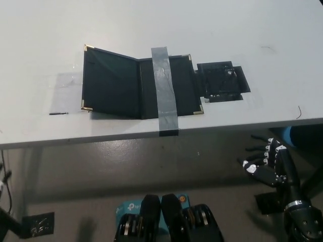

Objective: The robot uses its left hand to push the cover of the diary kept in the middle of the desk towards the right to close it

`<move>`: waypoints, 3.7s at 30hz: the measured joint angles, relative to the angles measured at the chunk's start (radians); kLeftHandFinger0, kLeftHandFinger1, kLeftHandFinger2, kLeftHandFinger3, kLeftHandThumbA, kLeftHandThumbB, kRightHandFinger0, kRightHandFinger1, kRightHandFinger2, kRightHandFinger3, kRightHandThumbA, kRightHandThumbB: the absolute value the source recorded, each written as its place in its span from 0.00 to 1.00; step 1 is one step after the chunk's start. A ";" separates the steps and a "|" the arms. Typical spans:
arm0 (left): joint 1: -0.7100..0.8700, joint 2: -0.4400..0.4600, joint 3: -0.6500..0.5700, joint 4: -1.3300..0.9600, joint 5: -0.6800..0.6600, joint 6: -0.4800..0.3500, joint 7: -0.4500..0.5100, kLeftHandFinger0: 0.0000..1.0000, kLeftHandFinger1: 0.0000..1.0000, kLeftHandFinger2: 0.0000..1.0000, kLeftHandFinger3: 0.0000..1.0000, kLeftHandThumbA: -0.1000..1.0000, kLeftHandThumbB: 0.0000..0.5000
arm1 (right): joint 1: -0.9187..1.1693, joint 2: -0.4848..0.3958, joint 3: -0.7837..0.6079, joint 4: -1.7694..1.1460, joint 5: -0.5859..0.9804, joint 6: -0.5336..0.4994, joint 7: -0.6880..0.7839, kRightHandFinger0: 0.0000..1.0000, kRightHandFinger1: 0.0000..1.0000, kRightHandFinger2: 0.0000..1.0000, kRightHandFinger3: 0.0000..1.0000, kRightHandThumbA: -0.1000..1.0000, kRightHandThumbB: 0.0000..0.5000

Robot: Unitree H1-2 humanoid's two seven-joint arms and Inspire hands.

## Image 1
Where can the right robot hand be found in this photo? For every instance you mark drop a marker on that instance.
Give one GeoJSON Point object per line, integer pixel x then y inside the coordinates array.
{"type": "Point", "coordinates": [265, 174]}

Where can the black diary with gold corners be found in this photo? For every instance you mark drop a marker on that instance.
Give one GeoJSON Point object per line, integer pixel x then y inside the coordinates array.
{"type": "Point", "coordinates": [111, 83]}

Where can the blue object under desk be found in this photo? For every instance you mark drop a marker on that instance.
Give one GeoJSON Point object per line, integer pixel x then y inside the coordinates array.
{"type": "Point", "coordinates": [289, 136]}

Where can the black tape patch on desk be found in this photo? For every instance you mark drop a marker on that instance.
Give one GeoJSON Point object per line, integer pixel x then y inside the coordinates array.
{"type": "Point", "coordinates": [219, 83]}

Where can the black floor tape patch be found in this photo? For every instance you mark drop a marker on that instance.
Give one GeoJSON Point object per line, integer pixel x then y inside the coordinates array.
{"type": "Point", "coordinates": [39, 224]}
{"type": "Point", "coordinates": [268, 204]}

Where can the teal tp-link box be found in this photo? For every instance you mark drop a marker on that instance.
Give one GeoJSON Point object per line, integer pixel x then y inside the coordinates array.
{"type": "Point", "coordinates": [128, 208]}

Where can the small black tape mark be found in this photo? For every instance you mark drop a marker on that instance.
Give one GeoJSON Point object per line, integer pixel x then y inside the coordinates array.
{"type": "Point", "coordinates": [58, 113]}

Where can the clear plastic tape sheet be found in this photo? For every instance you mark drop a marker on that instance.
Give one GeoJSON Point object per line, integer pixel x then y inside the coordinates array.
{"type": "Point", "coordinates": [65, 88]}

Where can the grey duct tape strip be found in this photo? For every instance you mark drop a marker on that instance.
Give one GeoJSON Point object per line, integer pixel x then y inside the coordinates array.
{"type": "Point", "coordinates": [164, 88]}

